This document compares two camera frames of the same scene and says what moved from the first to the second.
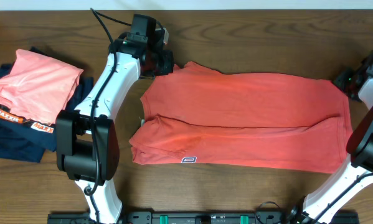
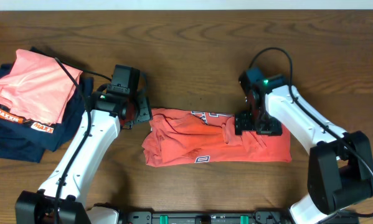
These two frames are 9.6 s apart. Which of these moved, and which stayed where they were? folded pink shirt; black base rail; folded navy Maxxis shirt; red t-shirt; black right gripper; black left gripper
Moved: black right gripper; black left gripper; red t-shirt
Stayed: folded navy Maxxis shirt; black base rail; folded pink shirt
